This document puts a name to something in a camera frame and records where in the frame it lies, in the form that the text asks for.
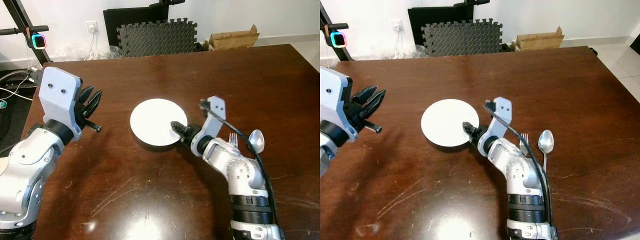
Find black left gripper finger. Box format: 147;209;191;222
352;85;379;106
362;90;387;119
85;90;103;118
79;86;95;108

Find white round plate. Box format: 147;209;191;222
421;98;480;148
130;98;189;147

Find black tripod stand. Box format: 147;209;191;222
2;0;53;66
320;2;355;62

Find silver metal spoon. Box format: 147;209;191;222
538;130;555;173
248;129;265;157

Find black floor mat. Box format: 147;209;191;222
0;69;37;151

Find black flat panel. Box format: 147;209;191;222
407;4;476;47
103;5;173;48

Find grey interlocking foam mat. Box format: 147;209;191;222
117;18;199;58
422;18;503;57

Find brown cardboard box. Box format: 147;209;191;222
515;26;565;51
208;25;260;51

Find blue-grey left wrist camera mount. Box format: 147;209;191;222
320;66;360;143
38;66;84;142

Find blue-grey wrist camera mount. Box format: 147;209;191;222
192;96;227;151
477;97;513;155
38;66;84;142
320;66;360;143

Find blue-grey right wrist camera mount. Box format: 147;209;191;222
192;96;227;151
477;97;513;155

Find white floor cable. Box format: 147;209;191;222
0;70;37;102

